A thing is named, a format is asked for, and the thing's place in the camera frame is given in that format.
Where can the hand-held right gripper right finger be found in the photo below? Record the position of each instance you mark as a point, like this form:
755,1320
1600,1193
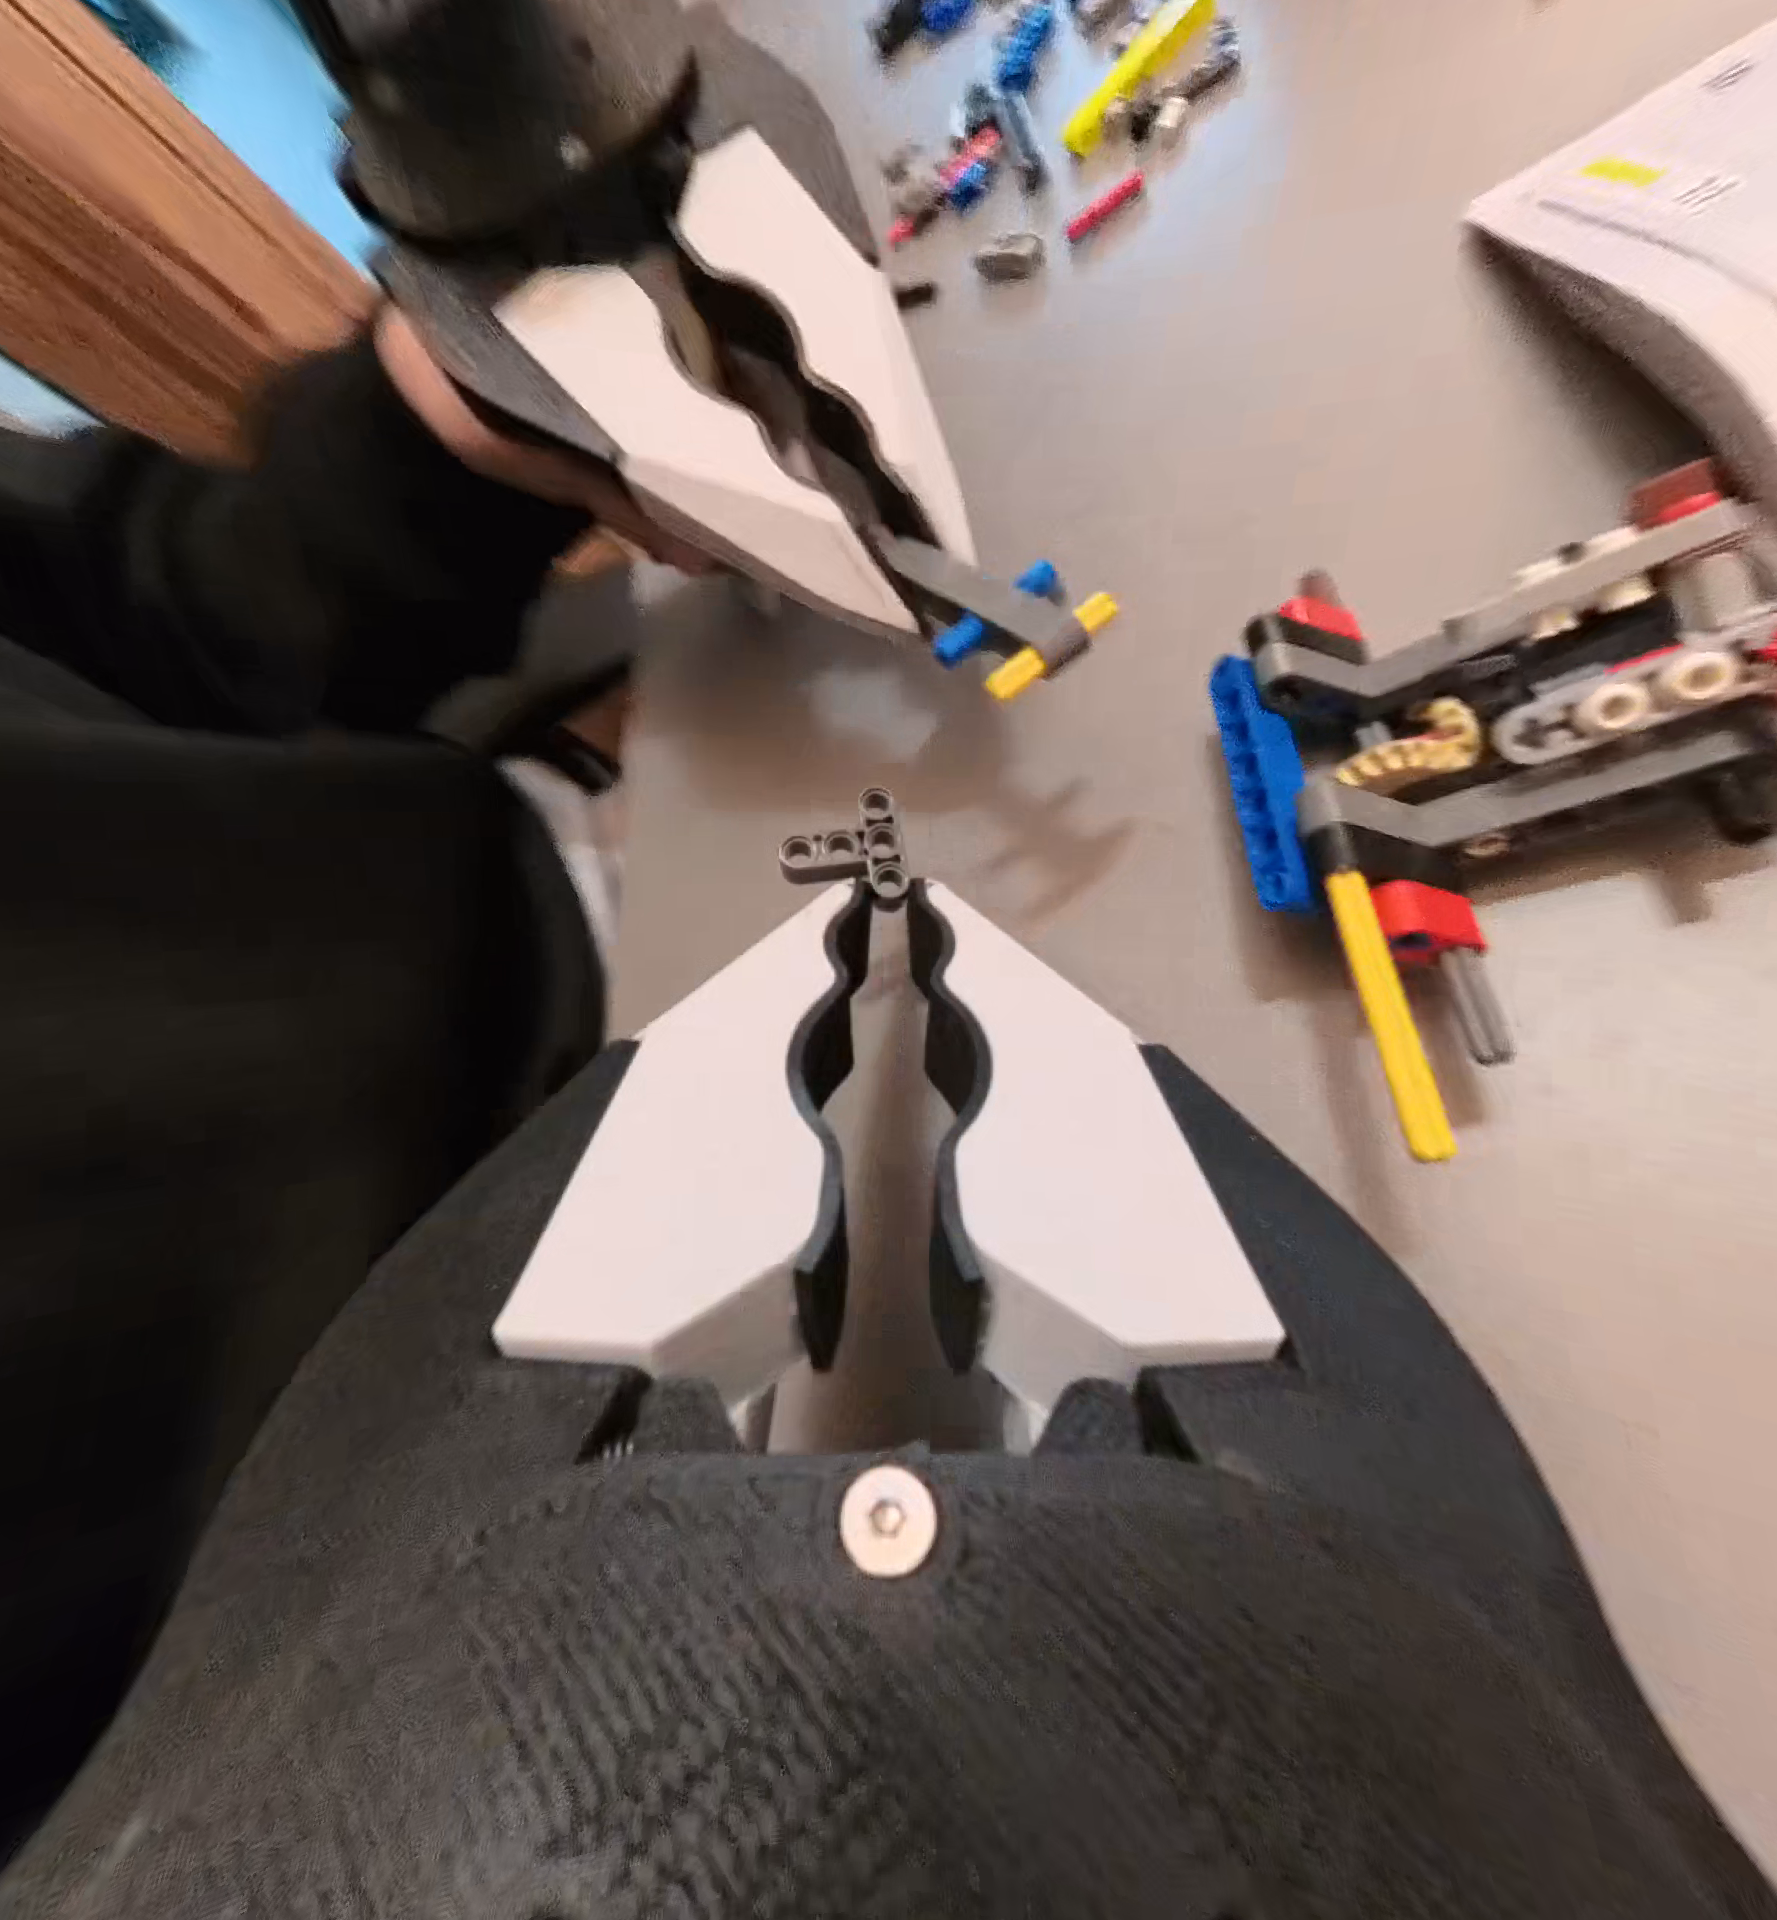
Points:
1114,1202

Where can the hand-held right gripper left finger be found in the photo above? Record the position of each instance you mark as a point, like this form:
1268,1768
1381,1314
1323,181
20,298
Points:
678,1202

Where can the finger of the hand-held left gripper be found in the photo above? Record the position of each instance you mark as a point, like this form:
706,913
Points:
828,302
678,452

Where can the dark grey beam with pins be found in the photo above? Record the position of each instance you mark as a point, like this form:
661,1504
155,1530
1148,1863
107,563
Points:
1003,616

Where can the grey T-shaped lego beam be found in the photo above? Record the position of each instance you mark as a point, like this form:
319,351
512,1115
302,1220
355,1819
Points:
867,853

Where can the person's left forearm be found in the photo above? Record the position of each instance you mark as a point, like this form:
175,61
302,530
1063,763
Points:
305,554

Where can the pile of loose lego pieces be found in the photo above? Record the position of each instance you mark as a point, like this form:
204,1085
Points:
1055,121

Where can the partly built lego chassis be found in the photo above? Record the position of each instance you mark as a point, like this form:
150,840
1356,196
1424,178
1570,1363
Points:
1503,719

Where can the lego instruction booklet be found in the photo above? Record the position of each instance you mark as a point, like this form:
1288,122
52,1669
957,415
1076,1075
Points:
1698,255

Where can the person's left hand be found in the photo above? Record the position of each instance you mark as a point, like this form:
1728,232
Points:
498,452

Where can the wooden board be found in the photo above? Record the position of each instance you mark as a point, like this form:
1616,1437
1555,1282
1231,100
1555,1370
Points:
107,211

